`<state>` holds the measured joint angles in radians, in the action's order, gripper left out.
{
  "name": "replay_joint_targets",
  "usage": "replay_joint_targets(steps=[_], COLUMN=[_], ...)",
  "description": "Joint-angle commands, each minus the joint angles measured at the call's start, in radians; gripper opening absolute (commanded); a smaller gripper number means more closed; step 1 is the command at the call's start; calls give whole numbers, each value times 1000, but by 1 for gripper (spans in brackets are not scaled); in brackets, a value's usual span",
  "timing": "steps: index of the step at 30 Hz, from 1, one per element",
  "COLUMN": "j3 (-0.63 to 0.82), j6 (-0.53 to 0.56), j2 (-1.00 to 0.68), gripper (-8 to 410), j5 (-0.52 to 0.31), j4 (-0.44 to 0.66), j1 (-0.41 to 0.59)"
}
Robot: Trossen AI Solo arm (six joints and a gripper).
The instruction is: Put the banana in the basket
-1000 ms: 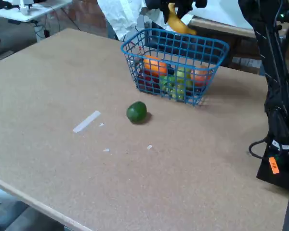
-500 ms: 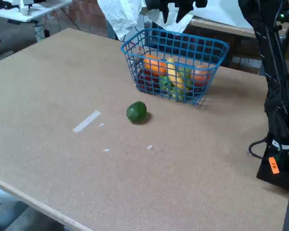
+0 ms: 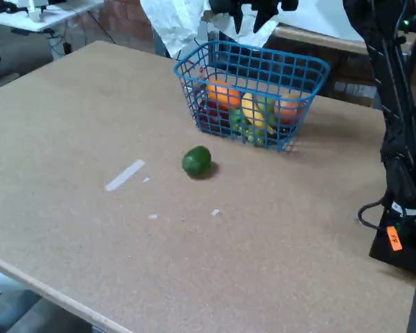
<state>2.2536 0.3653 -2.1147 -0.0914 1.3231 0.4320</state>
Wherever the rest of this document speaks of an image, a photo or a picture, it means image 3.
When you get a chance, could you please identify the yellow toy banana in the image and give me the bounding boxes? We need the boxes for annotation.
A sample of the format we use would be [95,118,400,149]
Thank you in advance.
[241,92,275,135]

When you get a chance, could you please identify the white crumpled plastic sheet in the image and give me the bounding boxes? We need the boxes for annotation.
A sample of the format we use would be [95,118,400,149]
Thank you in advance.
[139,0,280,60]

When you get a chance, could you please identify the orange toy fruit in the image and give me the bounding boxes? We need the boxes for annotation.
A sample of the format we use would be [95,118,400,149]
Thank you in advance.
[206,78,242,110]

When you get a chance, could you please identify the red-orange toy pomegranate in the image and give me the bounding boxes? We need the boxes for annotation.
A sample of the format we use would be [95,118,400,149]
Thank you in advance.
[274,94,305,125]

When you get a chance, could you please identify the dark red toy fruit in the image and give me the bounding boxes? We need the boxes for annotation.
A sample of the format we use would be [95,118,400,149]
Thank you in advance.
[198,100,232,132]

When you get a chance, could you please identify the green toy grapes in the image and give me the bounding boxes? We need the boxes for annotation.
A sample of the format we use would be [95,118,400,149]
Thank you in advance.
[229,109,266,145]

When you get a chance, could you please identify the round green toy fruit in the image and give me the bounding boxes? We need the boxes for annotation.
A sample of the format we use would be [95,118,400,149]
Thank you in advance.
[182,146,212,180]

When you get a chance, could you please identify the white background table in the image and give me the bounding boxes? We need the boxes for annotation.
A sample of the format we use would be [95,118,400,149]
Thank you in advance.
[0,0,105,34]

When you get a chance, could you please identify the grey table leg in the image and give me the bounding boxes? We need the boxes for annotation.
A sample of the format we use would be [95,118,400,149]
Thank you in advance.
[48,31,66,62]

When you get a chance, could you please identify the white device on table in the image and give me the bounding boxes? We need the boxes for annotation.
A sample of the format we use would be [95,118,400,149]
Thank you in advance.
[26,0,53,22]

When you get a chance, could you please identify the long white tape strip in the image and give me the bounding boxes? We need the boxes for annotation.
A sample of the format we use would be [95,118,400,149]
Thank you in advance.
[105,159,146,192]

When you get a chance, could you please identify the blue wire basket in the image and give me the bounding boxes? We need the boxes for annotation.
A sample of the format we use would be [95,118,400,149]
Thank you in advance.
[174,40,332,153]

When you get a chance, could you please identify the black arm base cable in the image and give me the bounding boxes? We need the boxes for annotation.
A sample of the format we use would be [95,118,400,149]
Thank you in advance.
[357,199,391,232]

